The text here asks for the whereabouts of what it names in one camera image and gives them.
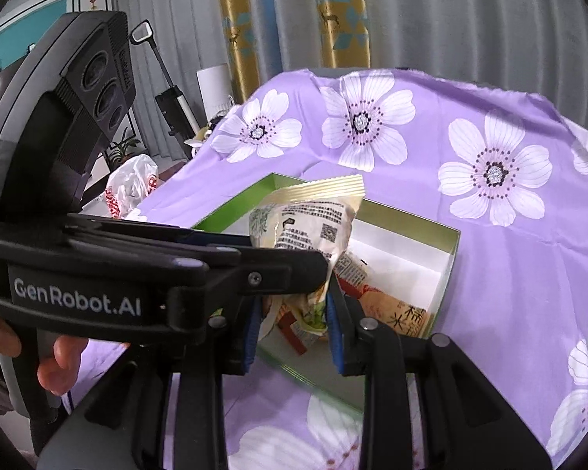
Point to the grey curtain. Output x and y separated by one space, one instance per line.
470 10

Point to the green potted plant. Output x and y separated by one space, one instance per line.
122 149

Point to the purple floral cloth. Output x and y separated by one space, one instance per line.
495 279

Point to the gold patterned curtain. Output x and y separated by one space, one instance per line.
237 24
340 10

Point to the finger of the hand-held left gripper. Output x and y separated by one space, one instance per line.
284 274
210 241

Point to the person's left hand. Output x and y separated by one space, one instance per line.
59 362

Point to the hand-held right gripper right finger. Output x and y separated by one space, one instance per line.
335 338

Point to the cream snack packet black text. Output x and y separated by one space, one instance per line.
308 225

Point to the small yellow white object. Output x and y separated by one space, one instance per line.
200 137

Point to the white board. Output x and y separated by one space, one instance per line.
215 90

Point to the white red plastic bag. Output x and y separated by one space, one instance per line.
132 186

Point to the brown patterned snack packet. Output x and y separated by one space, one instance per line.
397 316

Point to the green cardboard box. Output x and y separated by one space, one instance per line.
402 249

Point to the white red snack packet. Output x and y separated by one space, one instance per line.
353 271

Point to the black upright vacuum cleaner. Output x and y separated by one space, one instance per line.
174 103

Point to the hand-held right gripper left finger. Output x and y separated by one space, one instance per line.
251 347

